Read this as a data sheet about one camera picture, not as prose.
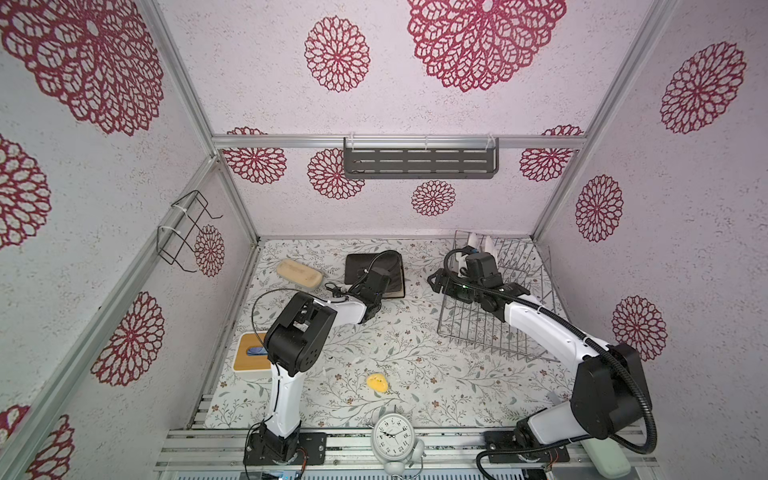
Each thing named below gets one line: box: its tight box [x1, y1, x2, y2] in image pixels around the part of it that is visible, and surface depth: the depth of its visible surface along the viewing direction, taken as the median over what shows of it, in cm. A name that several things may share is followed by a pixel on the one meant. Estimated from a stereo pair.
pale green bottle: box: [579, 437, 631, 480], surface depth 70 cm
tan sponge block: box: [276, 258, 324, 288], surface depth 108 cm
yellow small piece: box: [367, 373, 389, 393], surface depth 84 cm
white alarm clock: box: [370, 413, 427, 477], surface depth 72 cm
